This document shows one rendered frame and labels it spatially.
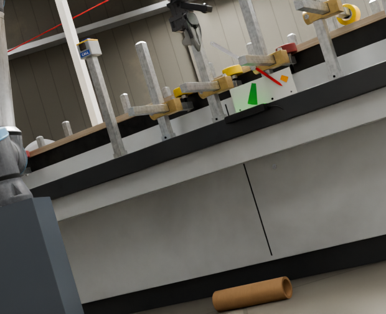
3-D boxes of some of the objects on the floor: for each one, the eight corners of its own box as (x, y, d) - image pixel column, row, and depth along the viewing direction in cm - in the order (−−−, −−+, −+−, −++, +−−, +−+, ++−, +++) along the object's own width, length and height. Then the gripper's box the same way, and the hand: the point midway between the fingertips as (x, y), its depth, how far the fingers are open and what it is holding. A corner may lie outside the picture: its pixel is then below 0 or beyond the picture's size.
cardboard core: (216, 314, 270) (210, 294, 270) (226, 308, 276) (220, 288, 277) (286, 301, 254) (279, 279, 254) (294, 294, 261) (287, 273, 261)
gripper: (175, 4, 273) (190, 57, 272) (162, 2, 265) (178, 57, 264) (193, -5, 268) (209, 49, 267) (180, -6, 261) (197, 48, 260)
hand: (199, 47), depth 264 cm, fingers closed
